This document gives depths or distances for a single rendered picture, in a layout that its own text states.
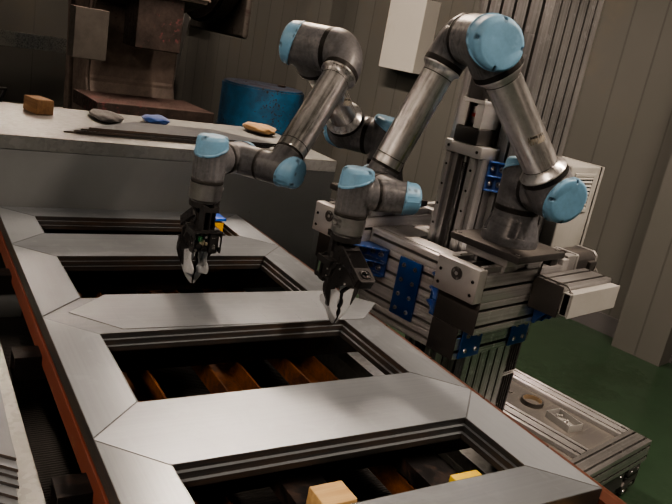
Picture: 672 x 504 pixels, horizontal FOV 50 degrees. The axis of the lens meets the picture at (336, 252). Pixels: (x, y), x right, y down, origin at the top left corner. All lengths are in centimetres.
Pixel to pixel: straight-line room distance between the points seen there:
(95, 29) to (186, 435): 370
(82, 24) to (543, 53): 312
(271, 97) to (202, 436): 465
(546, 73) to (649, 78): 265
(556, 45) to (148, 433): 152
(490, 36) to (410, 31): 407
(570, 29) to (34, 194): 161
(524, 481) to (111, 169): 157
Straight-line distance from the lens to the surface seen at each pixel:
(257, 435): 118
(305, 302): 175
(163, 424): 119
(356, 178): 155
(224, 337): 155
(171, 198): 239
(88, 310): 157
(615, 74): 486
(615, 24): 491
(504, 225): 190
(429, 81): 172
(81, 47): 464
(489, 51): 159
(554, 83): 218
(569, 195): 177
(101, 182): 232
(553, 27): 212
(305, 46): 191
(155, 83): 523
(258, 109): 567
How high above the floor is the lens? 147
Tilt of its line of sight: 16 degrees down
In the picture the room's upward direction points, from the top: 11 degrees clockwise
